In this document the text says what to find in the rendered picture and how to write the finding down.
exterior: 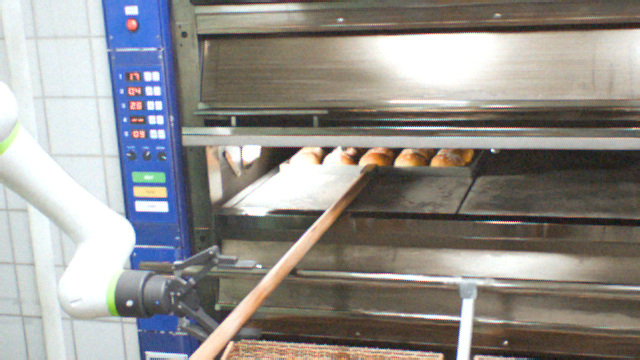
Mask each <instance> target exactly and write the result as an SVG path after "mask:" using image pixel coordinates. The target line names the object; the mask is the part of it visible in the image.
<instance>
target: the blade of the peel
mask: <svg viewBox="0 0 640 360"><path fill-rule="evenodd" d="M321 148H323V149H324V150H325V151H326V152H327V153H328V155H330V154H332V152H333V151H334V150H335V149H337V148H338V147H321ZM472 150H473V156H472V158H471V159H470V163H469V165H468V166H466V167H430V165H429V166H378V176H430V177H470V176H471V174H472V172H473V170H474V168H475V166H476V165H477V163H478V161H479V159H480V157H481V155H482V153H483V151H484V149H472ZM291 160H292V159H291ZM291 160H289V161H287V162H285V163H283V164H281V165H280V167H281V174H297V175H359V172H360V171H361V170H362V169H363V168H364V167H365V166H359V165H357V166H348V165H290V163H291Z"/></svg>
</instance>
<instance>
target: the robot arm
mask: <svg viewBox="0 0 640 360"><path fill-rule="evenodd" d="M18 114H19V111H18V104H17V101H16V98H15V96H14V94H13V93H12V91H11V90H10V89H9V87H8V86H7V85H6V84H4V83H3V82H2V81H0V183H1V184H3V185H4V186H6V187H7V188H9V189H10V190H11V191H13V192H14V193H15V194H17V195H18V196H20V197H21V198H22V199H24V200H25V201H27V202H29V203H30V204H31V205H33V206H34V207H35V208H36V209H38V210H39V211H40V212H41V213H42V214H44V215H45V216H46V217H47V218H48V219H49V220H51V221H52V222H53V223H54V224H55V225H56V226H57V227H58V228H60V229H61V230H62V231H63V232H64V233H65V234H67V235H68V236H69V237H70V238H71V239H72V240H73V241H74V242H75V243H76V245H77V250H76V253H75V255H74V257H73V259H72V261H71V263H70V264H69V266H68V268H67V270H66V272H65V273H64V275H63V277H62V278H61V280H60V282H59V285H58V292H57V293H58V300H59V303H60V305H61V307H62V308H63V311H64V312H65V313H66V314H67V315H69V316H70V317H72V318H75V319H78V320H91V319H96V318H104V317H117V318H134V319H150V318H152V317H153V316H154V315H160V316H175V317H177V318H178V325H177V326H176V330H177V331H180V332H185V333H188V334H190V335H192V336H194V337H196V338H197V339H199V340H201V341H203V342H205V341H206V339H207V338H208V337H209V336H210V335H211V334H212V333H213V332H214V331H215V330H216V329H217V328H218V327H219V326H220V324H218V323H217V322H216V321H215V320H214V319H212V318H211V317H210V316H209V315H208V314H205V313H204V312H203V309H202V308H200V307H199V306H198V305H199V303H200V301H199V297H198V293H199V290H198V288H197V287H196V285H195V283H197V282H198V281H199V280H200V279H201V278H202V277H203V276H204V275H206V274H207V273H208V272H209V271H210V270H211V269H212V268H213V267H215V266H216V265H217V264H218V265H217V269H225V270H249V271H253V270H254V269H255V268H256V267H257V266H258V262H256V261H238V257H236V256H222V255H220V253H219V251H218V250H219V248H218V246H213V247H211V248H209V249H207V250H204V251H202V252H200V253H198V254H196V255H194V256H192V257H190V258H188V259H186V260H180V261H175V262H174V263H173V264H172V265H171V266H170V269H171V270H172V271H173V273H174V277H170V276H156V274H155V273H154V272H152V271H136V270H124V268H125V265H126V263H127V261H128V259H129V257H130V255H131V253H132V252H133V250H134V247H135V242H136V236H135V231H134V229H133V227H132V225H131V224H130V222H129V221H128V220H127V219H125V218H124V217H123V216H121V215H120V214H118V213H117V212H115V211H114V210H112V209H111V208H110V207H108V206H107V205H105V204H104V203H103V202H101V201H100V200H99V199H97V198H96V197H95V195H93V194H92V193H91V192H89V191H87V190H86V189H85V188H84V187H83V186H82V185H81V184H79V183H78V182H77V181H76V180H75V179H74V178H73V177H72V176H71V175H70V174H68V173H67V172H66V171H65V170H64V169H63V168H62V167H61V166H60V165H59V164H58V163H57V162H56V161H55V160H54V159H53V158H52V157H51V156H50V155H49V154H48V153H47V152H46V151H45V150H44V149H43V148H42V147H41V146H40V145H39V143H38V142H37V141H36V140H35V139H34V138H33V137H32V136H31V135H30V134H29V132H28V131H27V130H26V129H25V128H24V127H23V126H22V124H21V123H20V122H19V121H18ZM210 256H211V258H212V261H210V262H209V263H208V264H207V265H206V266H205V267H204V268H203V269H201V270H200V271H199V272H198V273H197V274H196V275H195V276H194V277H192V278H191V279H190V280H188V279H187V278H185V277H184V276H182V275H181V273H182V272H183V271H184V270H185V269H186V268H188V267H190V266H192V265H194V264H196V263H198V262H200V261H202V260H204V259H206V258H208V257H210ZM193 311H195V312H196V313H194V312H193ZM186 316H188V317H189V318H190V319H193V320H196V321H197V322H198V323H200V324H201V325H202V326H203V327H204V328H206V329H207V330H206V329H204V328H202V327H200V326H198V325H197V324H195V323H192V322H190V320H186V319H185V317H186ZM262 333H263V329H258V328H240V329H239V330H238V331H237V332H236V334H235V335H234V336H233V337H232V338H231V339H230V341H242V339H243V338H256V339H258V338H259V337H260V335H261V334H262Z"/></svg>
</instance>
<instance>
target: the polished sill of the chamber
mask: <svg viewBox="0 0 640 360"><path fill-rule="evenodd" d="M325 211H326V210H317V209H282V208H246V207H220V208H219V209H217V210H216V211H215V212H213V213H212V216H213V227H214V228H230V229H259V230H288V231H308V230H309V229H310V227H311V226H312V225H313V224H314V223H315V222H316V221H317V220H318V219H319V218H320V217H321V216H322V215H323V214H324V212H325ZM325 232H345V233H374V234H402V235H431V236H459V237H488V238H517V239H546V240H574V241H603V242H632V243H640V219H636V218H601V217H565V216H529V215H494V214H458V213H423V212H388V211H352V210H343V211H342V212H341V213H340V215H339V216H338V217H337V218H336V219H335V220H334V221H333V223H332V224H331V225H330V226H329V227H328V228H327V229H326V231H325Z"/></svg>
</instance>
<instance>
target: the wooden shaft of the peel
mask: <svg viewBox="0 0 640 360"><path fill-rule="evenodd" d="M370 179H371V177H370V175H369V174H368V173H366V172H364V173H362V174H361V175H360V176H359V177H358V178H357V179H356V180H355V181H354V182H353V183H352V184H350V186H349V187H348V188H347V189H346V190H345V191H344V192H343V193H342V194H341V195H340V196H339V197H338V198H337V200H336V201H335V202H334V203H333V204H332V205H331V206H330V207H329V208H328V209H327V210H326V211H325V212H324V214H323V215H322V216H321V217H320V218H319V219H318V220H317V221H316V222H315V223H314V224H313V225H312V226H311V227H310V229H309V230H308V231H307V232H306V233H305V234H304V235H303V236H302V237H301V238H300V240H299V241H298V243H297V244H296V245H295V246H294V247H293V248H292V249H291V250H290V251H289V252H288V253H287V254H286V255H285V257H284V258H283V259H282V260H281V261H280V262H279V263H278V264H277V265H276V266H275V267H274V268H273V269H272V271H271V272H270V273H269V274H268V275H267V276H266V277H265V278H264V279H263V280H262V281H261V282H260V283H259V285H258V286H257V287H256V288H255V289H254V290H253V291H252V292H251V293H250V294H249V295H248V296H247V297H246V299H245V300H244V301H243V302H242V303H241V304H240V305H239V306H238V307H236V308H235V309H234V310H233V312H232V313H231V314H230V315H229V316H228V317H227V318H226V319H225V320H224V321H223V322H222V323H221V324H220V326H219V327H218V328H217V329H216V330H215V331H214V332H213V333H212V334H211V335H210V336H209V337H208V338H207V339H206V341H205V342H204V343H203V344H202V345H201V346H200V347H199V348H198V349H197V350H196V351H195V352H194V353H193V355H192V356H191V357H190V358H189V359H188V360H213V359H214V358H215V357H216V355H217V354H218V353H219V352H220V351H221V350H222V349H223V347H224V346H225V345H226V344H227V343H228V342H229V341H230V339H231V338H232V337H233V336H234V335H235V334H236V332H237V331H238V330H239V329H240V328H241V327H242V326H243V324H244V323H245V322H246V321H247V320H248V319H249V318H250V316H251V315H252V314H253V313H254V312H255V311H256V310H257V308H258V307H259V306H260V305H261V304H262V303H264V301H265V300H266V299H267V298H268V297H269V296H270V295H271V293H272V292H273V291H274V290H275V289H276V288H277V287H278V285H279V284H280V283H281V282H282V281H283V280H284V279H285V277H286V276H287V275H288V274H289V273H290V272H291V271H292V269H293V268H294V267H295V266H296V265H297V264H298V263H299V261H300V259H301V258H302V257H303V256H304V255H305V253H306V252H307V251H308V250H309V249H310V248H311V247H312V245H313V244H314V243H315V242H316V241H317V240H318V239H319V237H320V236H321V235H322V234H323V233H324V232H325V231H326V229H327V228H328V227H329V226H330V225H331V224H332V223H333V221H334V220H335V219H336V218H337V217H338V216H339V215H340V213H341V212H342V211H343V210H344V209H345V208H346V207H347V205H348V204H349V203H350V202H351V201H352V200H353V199H354V197H355V196H356V195H357V194H358V193H359V192H360V190H361V189H362V188H363V187H364V186H365V185H366V184H367V183H368V182H369V181H370Z"/></svg>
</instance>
